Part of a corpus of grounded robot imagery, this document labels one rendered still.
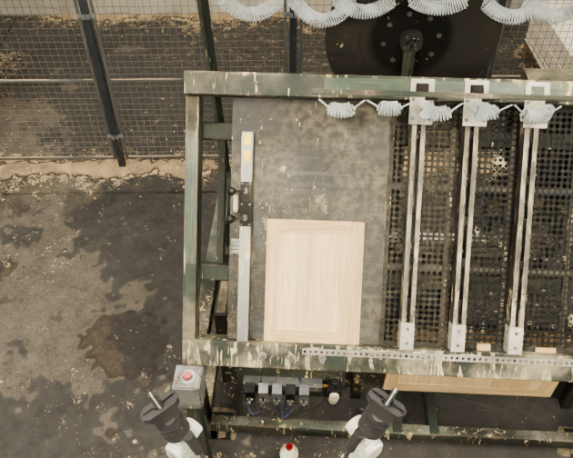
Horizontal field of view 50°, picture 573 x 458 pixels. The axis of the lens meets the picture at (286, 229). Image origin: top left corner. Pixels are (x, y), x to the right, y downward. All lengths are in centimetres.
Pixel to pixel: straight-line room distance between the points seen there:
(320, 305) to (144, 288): 178
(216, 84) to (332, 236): 84
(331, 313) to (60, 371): 189
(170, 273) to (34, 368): 105
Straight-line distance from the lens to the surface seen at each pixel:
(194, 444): 207
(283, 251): 281
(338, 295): 284
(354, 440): 205
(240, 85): 273
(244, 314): 285
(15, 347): 430
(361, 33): 304
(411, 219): 276
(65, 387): 402
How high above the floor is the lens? 329
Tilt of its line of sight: 46 degrees down
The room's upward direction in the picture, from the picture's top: straight up
